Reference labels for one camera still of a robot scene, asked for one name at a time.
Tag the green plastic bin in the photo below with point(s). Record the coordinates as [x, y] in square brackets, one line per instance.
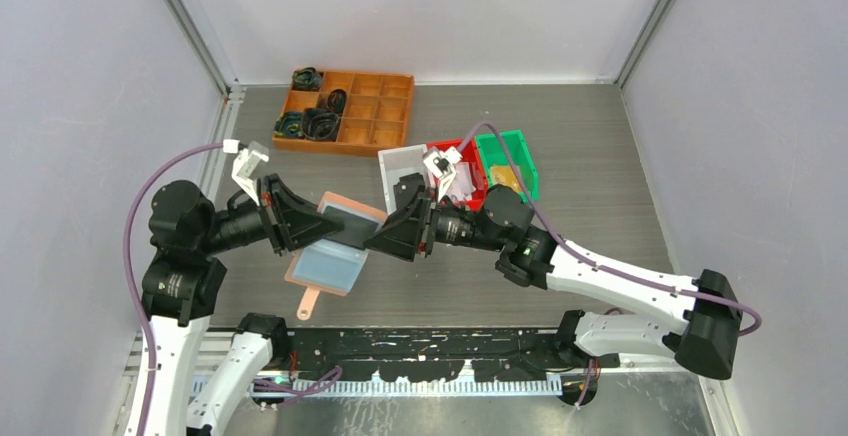
[492, 153]

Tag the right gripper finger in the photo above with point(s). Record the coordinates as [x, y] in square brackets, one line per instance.
[407, 189]
[401, 234]

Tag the orange compartment tray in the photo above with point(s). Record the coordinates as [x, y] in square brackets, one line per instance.
[351, 113]

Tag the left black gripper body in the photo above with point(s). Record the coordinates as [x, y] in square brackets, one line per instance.
[269, 213]

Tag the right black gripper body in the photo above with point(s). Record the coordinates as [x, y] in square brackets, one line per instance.
[432, 209]

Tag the pink leather card holder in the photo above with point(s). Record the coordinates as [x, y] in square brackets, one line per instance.
[325, 266]

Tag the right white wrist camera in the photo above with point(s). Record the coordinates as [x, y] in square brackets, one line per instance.
[442, 166]

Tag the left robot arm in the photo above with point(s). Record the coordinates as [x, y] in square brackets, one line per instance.
[179, 295]

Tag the dark grey card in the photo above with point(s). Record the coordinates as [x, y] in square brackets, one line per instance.
[356, 229]

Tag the clear packets in red bin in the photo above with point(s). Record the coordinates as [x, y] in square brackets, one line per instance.
[465, 183]

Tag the yellow packet in green bin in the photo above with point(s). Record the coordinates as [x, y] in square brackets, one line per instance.
[506, 176]

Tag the white plastic bin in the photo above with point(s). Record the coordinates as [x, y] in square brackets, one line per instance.
[396, 163]

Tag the red plastic bin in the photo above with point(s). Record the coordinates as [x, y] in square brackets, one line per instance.
[471, 155]

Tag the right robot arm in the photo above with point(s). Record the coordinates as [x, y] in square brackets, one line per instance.
[696, 321]

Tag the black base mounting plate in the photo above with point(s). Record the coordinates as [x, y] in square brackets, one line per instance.
[494, 354]

